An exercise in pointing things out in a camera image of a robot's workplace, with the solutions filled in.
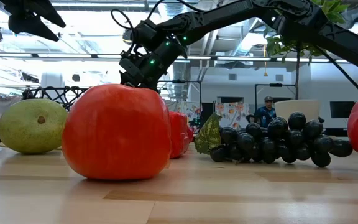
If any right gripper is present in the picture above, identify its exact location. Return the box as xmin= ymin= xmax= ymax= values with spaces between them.
xmin=118 ymin=46 xmax=180 ymax=94

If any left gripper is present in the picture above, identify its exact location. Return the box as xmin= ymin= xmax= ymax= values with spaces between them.
xmin=0 ymin=0 xmax=67 ymax=43

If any orange-red tomato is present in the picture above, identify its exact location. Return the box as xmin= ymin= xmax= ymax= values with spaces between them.
xmin=62 ymin=83 xmax=173 ymax=181

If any red bell pepper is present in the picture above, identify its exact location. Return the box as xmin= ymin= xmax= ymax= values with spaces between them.
xmin=168 ymin=111 xmax=191 ymax=159

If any green pear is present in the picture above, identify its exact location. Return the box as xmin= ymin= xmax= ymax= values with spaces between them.
xmin=0 ymin=98 xmax=69 ymax=155

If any black grape bunch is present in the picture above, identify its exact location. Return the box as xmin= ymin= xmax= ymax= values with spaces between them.
xmin=193 ymin=111 xmax=354 ymax=169

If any long ceiling light strip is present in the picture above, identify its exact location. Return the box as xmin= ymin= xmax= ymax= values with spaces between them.
xmin=0 ymin=52 xmax=351 ymax=63

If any floral print cloth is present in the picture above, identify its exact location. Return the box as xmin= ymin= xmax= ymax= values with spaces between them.
xmin=215 ymin=102 xmax=251 ymax=130
xmin=175 ymin=101 xmax=202 ymax=125

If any person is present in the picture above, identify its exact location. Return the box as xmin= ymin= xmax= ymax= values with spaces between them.
xmin=253 ymin=95 xmax=278 ymax=128

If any green plant in white pot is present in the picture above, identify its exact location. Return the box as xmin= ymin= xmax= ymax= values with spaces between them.
xmin=264 ymin=0 xmax=352 ymax=125

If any black monitor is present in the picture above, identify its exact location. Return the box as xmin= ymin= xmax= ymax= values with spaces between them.
xmin=329 ymin=101 xmax=357 ymax=119

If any black stand frame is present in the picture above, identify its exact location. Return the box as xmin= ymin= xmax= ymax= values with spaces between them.
xmin=254 ymin=83 xmax=296 ymax=111
xmin=157 ymin=80 xmax=203 ymax=125

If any dark wire basket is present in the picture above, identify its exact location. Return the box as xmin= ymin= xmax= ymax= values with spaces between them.
xmin=22 ymin=86 xmax=90 ymax=111

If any yellow hanging cord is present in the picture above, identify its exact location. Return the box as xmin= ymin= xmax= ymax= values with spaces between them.
xmin=262 ymin=45 xmax=269 ymax=77

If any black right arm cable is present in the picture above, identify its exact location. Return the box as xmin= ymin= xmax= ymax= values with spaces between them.
xmin=314 ymin=45 xmax=358 ymax=95

